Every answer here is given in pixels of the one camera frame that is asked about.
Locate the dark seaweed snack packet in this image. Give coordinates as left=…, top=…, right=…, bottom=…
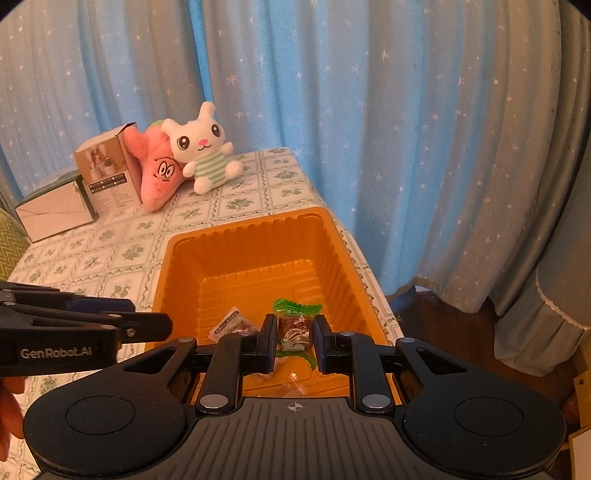
left=208, top=307, right=259, bottom=343

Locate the green brown candy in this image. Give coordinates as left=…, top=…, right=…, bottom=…
left=273, top=299, right=322, bottom=370

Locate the person's left hand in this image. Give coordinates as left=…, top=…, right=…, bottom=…
left=0, top=377, right=26, bottom=462

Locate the green zigzag cushion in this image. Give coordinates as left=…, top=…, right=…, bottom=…
left=0, top=209, right=30, bottom=280

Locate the white flat cardboard box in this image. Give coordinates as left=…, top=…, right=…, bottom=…
left=15, top=169, right=98, bottom=243

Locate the orange plastic tray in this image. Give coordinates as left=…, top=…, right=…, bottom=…
left=144, top=206, right=403, bottom=407

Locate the brown white product box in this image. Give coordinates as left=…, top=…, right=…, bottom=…
left=74, top=122, right=141, bottom=216

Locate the pink starfish plush toy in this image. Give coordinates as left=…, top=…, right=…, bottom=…
left=123, top=124, right=186, bottom=212

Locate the grey lace-trimmed curtain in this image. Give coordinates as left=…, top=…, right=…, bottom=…
left=494, top=134, right=590, bottom=377

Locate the white bunny plush toy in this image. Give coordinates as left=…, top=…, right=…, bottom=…
left=161, top=101, right=243, bottom=195

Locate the blue star curtain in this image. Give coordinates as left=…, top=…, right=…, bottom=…
left=1, top=1, right=590, bottom=313

